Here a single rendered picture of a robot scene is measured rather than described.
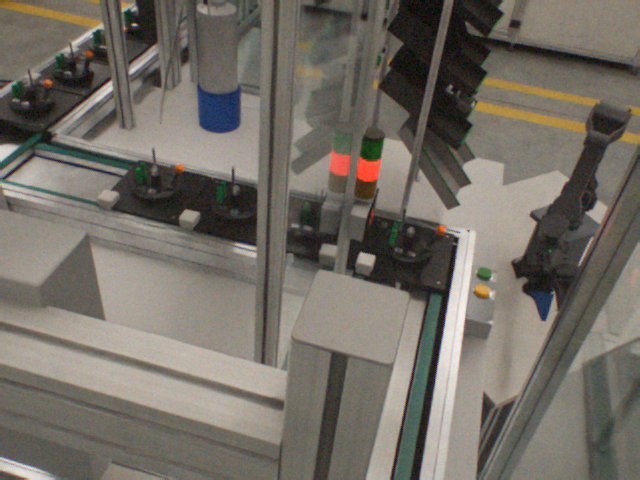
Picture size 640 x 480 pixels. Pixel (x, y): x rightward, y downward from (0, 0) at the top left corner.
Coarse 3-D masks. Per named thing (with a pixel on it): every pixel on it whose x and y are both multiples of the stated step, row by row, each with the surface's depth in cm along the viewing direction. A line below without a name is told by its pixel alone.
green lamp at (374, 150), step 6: (384, 138) 131; (366, 144) 130; (372, 144) 129; (378, 144) 130; (366, 150) 131; (372, 150) 130; (378, 150) 131; (360, 156) 133; (366, 156) 132; (372, 156) 131; (378, 156) 132
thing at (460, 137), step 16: (400, 64) 178; (416, 64) 176; (384, 80) 169; (400, 80) 167; (416, 80) 179; (400, 96) 170; (416, 96) 168; (432, 96) 180; (416, 112) 171; (432, 112) 169; (448, 112) 180; (432, 128) 171; (448, 128) 176; (464, 128) 180; (448, 144) 172
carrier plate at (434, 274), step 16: (400, 224) 180; (368, 240) 173; (448, 240) 177; (384, 256) 169; (432, 256) 171; (448, 256) 171; (384, 272) 164; (400, 272) 165; (416, 272) 165; (432, 272) 166; (416, 288) 163; (432, 288) 162
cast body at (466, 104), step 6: (450, 96) 187; (456, 96) 185; (462, 96) 184; (474, 96) 183; (450, 102) 186; (456, 102) 186; (462, 102) 185; (468, 102) 184; (474, 102) 188; (462, 108) 186; (468, 108) 186
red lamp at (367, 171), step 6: (360, 162) 133; (366, 162) 132; (372, 162) 132; (378, 162) 133; (360, 168) 134; (366, 168) 133; (372, 168) 133; (378, 168) 135; (360, 174) 135; (366, 174) 134; (372, 174) 134; (378, 174) 136; (366, 180) 135; (372, 180) 136
